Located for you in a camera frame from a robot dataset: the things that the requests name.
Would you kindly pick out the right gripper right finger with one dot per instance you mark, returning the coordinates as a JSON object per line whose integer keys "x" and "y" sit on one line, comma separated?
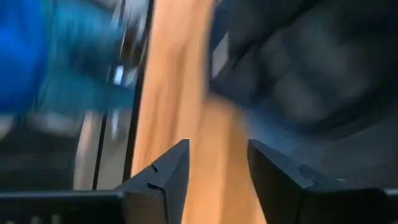
{"x": 280, "y": 193}

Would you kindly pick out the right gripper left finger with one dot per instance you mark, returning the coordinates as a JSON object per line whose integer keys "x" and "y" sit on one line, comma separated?
{"x": 161, "y": 193}

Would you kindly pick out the dark grey-blue baseball cap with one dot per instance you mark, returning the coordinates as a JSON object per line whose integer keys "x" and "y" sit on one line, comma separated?
{"x": 311, "y": 77}

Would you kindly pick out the blue cloth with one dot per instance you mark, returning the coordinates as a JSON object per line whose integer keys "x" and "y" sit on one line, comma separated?
{"x": 25, "y": 46}

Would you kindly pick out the black aluminium table frame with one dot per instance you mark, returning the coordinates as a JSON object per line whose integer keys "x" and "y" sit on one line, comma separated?
{"x": 136, "y": 124}

